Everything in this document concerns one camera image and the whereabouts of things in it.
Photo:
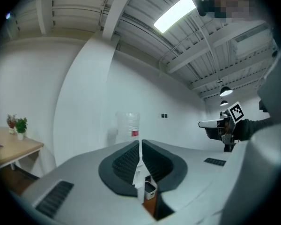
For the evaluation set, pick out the red potted plant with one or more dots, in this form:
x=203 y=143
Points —
x=11 y=123

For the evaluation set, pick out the wooden desk with white legs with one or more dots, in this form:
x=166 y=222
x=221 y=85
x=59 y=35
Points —
x=11 y=146

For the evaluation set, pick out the small white box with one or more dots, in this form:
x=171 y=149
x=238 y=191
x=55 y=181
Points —
x=150 y=189

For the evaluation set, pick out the small black pendant lamp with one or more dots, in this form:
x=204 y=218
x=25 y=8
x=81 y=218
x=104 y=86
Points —
x=224 y=102

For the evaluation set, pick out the person's head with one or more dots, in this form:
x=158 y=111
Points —
x=234 y=1

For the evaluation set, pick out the large black pendant lamp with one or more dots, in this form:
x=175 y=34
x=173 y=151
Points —
x=226 y=91

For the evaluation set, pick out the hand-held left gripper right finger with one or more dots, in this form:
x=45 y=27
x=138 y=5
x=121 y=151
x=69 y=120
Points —
x=166 y=170

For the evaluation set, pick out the clear water jug red label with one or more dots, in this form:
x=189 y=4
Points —
x=128 y=125

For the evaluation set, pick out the white spray bottle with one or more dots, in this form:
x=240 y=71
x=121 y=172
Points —
x=139 y=186

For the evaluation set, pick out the white ceiling air conditioner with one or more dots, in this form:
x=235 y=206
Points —
x=251 y=42

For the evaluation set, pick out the person's right forearm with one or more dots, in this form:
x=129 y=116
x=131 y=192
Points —
x=253 y=128

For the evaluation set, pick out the black wall switch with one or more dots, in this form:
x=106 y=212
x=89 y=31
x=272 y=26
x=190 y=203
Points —
x=164 y=115

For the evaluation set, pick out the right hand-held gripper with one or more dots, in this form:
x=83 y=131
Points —
x=231 y=118

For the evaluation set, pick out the person's torso in light shirt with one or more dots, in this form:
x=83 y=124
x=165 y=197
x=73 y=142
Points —
x=267 y=163

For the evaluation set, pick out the black head-worn camera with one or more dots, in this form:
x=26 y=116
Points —
x=201 y=1

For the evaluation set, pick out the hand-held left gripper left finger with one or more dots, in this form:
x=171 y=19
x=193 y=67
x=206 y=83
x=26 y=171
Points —
x=117 y=172

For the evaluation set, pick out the rectangular ceiling light panel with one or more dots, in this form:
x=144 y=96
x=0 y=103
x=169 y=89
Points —
x=178 y=10

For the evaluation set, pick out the green potted plant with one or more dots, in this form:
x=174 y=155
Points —
x=21 y=126

